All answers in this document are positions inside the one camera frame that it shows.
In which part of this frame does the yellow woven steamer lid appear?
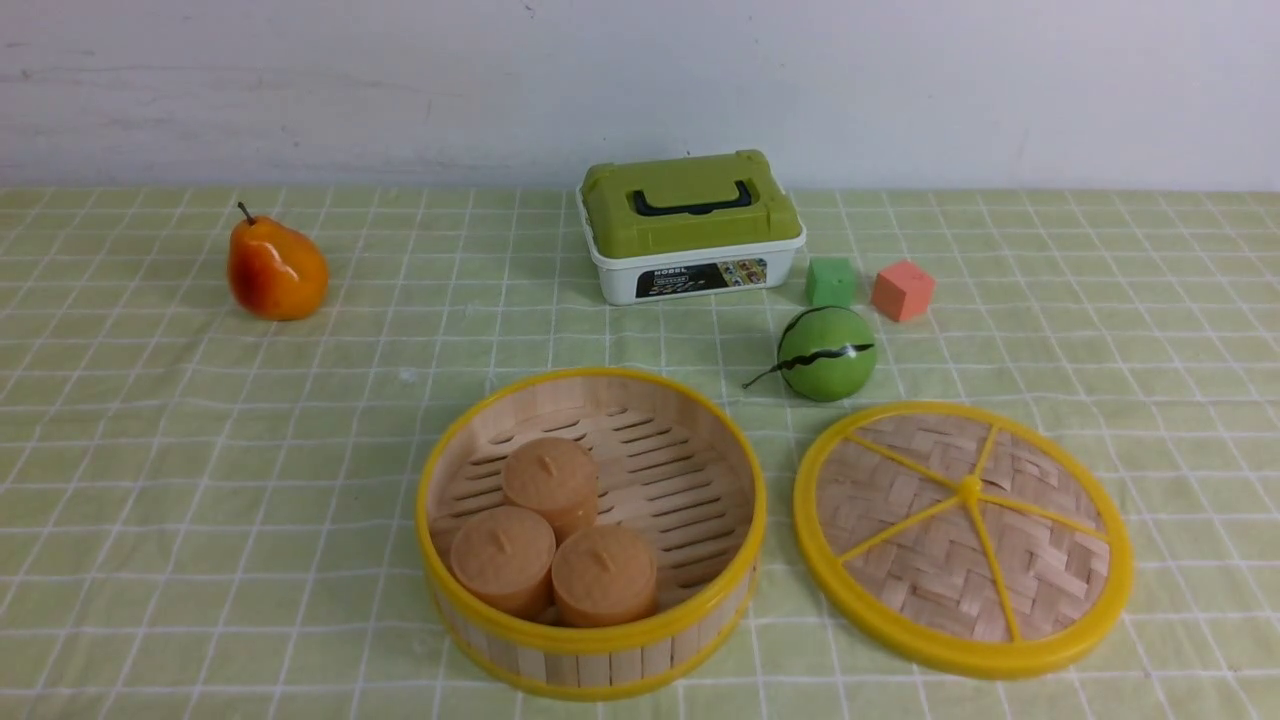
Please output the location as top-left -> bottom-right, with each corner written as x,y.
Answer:
792,401 -> 1137,680

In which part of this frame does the bamboo steamer basket yellow rim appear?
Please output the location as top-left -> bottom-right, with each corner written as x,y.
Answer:
415,366 -> 765,702

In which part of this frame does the green lidded storage box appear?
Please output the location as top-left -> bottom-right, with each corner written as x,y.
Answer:
573,149 -> 806,306

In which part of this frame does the orange bun back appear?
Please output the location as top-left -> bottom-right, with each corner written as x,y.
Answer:
500,437 -> 599,544

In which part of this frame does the orange bun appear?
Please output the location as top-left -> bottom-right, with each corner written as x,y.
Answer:
500,437 -> 599,544
550,525 -> 658,628
449,505 -> 558,621

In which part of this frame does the green toy watermelon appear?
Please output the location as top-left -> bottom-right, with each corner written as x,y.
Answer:
742,305 -> 878,402

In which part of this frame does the green foam cube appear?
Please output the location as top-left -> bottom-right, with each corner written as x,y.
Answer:
805,256 -> 858,307

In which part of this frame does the orange bun front right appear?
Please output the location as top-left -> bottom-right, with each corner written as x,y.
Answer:
550,525 -> 658,628

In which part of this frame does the orange bun front left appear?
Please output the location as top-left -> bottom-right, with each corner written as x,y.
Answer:
449,505 -> 558,621

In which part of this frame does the pink foam cube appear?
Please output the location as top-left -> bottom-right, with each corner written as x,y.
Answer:
870,259 -> 936,323

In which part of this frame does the orange toy pear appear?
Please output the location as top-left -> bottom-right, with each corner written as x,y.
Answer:
227,201 -> 330,322

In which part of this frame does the green checkered tablecloth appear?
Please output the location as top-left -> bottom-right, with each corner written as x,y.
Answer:
1,187 -> 1279,719

